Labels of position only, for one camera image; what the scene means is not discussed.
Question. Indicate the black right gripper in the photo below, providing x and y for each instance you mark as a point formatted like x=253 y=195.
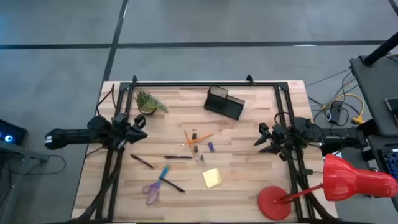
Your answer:
x=281 y=137

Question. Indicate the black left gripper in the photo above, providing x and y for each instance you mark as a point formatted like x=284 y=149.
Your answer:
x=121 y=138

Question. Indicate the black pen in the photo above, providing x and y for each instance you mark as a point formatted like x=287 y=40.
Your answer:
x=172 y=184
x=178 y=157
x=142 y=161

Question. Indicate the blue eraser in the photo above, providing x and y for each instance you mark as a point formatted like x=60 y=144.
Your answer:
x=211 y=146

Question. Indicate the black binder clip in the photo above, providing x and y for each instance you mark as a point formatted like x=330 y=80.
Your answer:
x=196 y=149
x=194 y=136
x=202 y=159

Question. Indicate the yellow sticky note pad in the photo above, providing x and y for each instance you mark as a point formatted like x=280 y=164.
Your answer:
x=212 y=178

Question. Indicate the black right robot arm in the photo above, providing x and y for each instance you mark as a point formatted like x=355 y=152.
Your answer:
x=326 y=137

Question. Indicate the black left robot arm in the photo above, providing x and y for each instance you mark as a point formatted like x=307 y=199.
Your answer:
x=71 y=137

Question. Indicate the black mesh desk organizer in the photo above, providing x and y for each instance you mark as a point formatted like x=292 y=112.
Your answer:
x=224 y=104

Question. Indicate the potted succulent plant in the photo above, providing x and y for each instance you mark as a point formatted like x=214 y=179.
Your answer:
x=147 y=104

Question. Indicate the purple and blue scissors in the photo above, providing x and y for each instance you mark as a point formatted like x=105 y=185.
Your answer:
x=158 y=184

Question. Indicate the white paper sheet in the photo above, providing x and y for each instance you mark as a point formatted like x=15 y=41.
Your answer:
x=339 y=154

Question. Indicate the black power adapter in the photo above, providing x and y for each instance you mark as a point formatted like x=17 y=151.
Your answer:
x=335 y=112

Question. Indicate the red desk lamp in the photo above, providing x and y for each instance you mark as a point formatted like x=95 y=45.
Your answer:
x=351 y=182

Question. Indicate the black stand foot bar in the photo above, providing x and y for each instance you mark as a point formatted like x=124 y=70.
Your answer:
x=370 y=127

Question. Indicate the grey metal stand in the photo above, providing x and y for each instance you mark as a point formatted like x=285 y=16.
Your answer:
x=18 y=151

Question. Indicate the grey side table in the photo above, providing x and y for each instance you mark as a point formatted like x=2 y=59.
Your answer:
x=376 y=93

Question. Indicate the laptop with lit keyboard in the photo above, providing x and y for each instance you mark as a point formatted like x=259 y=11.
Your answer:
x=390 y=158

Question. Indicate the black device with blue light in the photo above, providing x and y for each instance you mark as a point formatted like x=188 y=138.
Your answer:
x=9 y=135

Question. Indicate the black smartphone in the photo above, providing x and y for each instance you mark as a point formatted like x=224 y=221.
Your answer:
x=392 y=107

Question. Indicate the black pole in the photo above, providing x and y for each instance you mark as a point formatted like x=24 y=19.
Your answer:
x=381 y=49

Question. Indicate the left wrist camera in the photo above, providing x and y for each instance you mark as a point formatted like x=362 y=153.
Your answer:
x=140 y=121

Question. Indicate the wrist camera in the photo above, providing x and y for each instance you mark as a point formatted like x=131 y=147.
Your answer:
x=140 y=121
x=264 y=127

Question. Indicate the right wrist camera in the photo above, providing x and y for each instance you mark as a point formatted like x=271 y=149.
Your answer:
x=264 y=127

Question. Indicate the black frame corner brace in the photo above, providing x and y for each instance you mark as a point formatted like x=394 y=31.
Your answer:
x=134 y=78
x=249 y=79

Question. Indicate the black aluminium frame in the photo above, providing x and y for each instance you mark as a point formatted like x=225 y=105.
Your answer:
x=202 y=84

